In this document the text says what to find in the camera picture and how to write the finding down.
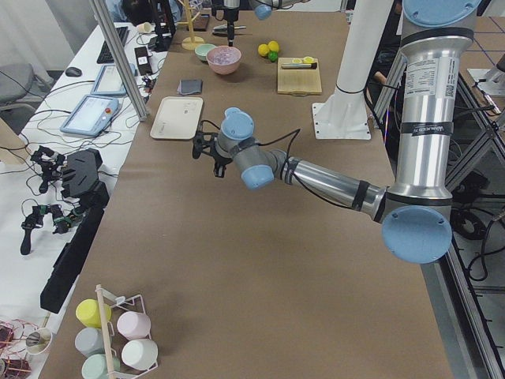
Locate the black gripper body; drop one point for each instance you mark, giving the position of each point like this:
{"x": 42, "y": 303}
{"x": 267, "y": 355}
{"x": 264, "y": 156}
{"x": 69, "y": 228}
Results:
{"x": 218, "y": 158}
{"x": 230, "y": 16}

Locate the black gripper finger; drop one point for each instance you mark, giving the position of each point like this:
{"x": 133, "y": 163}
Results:
{"x": 219, "y": 169}
{"x": 230, "y": 33}

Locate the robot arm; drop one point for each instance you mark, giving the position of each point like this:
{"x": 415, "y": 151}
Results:
{"x": 262, "y": 10}
{"x": 414, "y": 211}

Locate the clear ice cubes pile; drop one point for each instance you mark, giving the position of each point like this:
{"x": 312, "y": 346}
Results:
{"x": 224, "y": 56}

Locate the paper cup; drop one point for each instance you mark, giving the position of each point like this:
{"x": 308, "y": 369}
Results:
{"x": 145, "y": 28}

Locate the pink cup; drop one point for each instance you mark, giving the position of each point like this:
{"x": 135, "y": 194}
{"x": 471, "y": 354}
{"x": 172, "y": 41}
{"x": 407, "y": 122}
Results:
{"x": 134, "y": 325}

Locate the yellow cup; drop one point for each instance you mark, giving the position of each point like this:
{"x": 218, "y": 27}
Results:
{"x": 87, "y": 313}

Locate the white cup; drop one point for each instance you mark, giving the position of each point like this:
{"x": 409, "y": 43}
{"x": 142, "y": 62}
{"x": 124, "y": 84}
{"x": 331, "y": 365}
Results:
{"x": 140, "y": 354}

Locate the grey cup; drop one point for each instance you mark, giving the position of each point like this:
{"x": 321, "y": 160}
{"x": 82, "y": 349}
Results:
{"x": 89, "y": 341}

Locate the mint green cup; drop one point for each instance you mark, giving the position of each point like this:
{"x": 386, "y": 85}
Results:
{"x": 95, "y": 367}

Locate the pink bowl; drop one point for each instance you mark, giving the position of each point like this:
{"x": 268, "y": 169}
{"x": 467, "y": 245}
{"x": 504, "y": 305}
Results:
{"x": 225, "y": 70}

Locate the green bowl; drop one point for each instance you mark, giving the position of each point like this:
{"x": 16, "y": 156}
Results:
{"x": 202, "y": 50}

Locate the yellow lemon upper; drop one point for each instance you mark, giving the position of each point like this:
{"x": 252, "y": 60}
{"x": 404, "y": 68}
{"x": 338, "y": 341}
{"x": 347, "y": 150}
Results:
{"x": 263, "y": 50}

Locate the yellow lemon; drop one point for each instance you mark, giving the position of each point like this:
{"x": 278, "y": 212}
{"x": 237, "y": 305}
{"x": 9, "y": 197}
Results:
{"x": 263, "y": 50}
{"x": 273, "y": 46}

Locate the wooden mug tree stand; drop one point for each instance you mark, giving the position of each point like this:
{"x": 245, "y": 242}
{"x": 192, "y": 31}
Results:
{"x": 189, "y": 15}

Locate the yellow lemon lower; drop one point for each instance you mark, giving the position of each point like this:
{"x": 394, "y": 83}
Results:
{"x": 273, "y": 46}

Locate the green lime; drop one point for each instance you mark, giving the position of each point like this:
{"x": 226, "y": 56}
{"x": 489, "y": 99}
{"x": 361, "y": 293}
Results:
{"x": 272, "y": 56}

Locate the cream rabbit tray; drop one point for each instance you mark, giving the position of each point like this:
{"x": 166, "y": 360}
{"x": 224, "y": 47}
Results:
{"x": 177, "y": 118}

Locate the grey folded cloth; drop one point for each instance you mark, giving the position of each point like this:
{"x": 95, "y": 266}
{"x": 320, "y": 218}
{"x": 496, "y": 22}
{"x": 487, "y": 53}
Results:
{"x": 188, "y": 87}

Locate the wooden cutting board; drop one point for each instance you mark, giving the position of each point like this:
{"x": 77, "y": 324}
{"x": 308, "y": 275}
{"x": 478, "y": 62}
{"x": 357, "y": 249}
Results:
{"x": 298, "y": 82}

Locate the teach pendant near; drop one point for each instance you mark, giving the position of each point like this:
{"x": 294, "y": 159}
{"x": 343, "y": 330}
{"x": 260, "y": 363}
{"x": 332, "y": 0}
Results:
{"x": 91, "y": 116}

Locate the teach pendant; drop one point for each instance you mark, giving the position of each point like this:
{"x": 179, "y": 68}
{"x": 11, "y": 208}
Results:
{"x": 91, "y": 116}
{"x": 108, "y": 82}

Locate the teach pendant far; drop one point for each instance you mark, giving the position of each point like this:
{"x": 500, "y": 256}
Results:
{"x": 108, "y": 82}

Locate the black computer mouse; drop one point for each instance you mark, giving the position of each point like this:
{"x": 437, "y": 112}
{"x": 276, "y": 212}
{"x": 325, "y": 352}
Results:
{"x": 73, "y": 72}

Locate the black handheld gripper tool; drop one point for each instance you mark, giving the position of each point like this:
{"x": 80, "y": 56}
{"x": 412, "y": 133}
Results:
{"x": 35, "y": 220}

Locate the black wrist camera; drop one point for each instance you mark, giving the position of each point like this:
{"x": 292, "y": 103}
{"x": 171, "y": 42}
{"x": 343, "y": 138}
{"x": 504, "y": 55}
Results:
{"x": 203, "y": 142}

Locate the aluminium camera post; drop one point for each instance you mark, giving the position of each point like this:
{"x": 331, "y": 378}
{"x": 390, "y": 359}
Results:
{"x": 111, "y": 36}

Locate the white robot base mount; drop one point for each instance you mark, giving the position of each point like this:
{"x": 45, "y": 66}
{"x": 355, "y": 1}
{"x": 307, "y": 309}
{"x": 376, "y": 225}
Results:
{"x": 344, "y": 114}

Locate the black bracket device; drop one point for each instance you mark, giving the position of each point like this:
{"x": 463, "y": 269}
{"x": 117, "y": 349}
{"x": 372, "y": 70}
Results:
{"x": 80, "y": 180}

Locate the white wire cup rack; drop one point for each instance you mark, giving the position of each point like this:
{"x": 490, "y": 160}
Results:
{"x": 111, "y": 307}

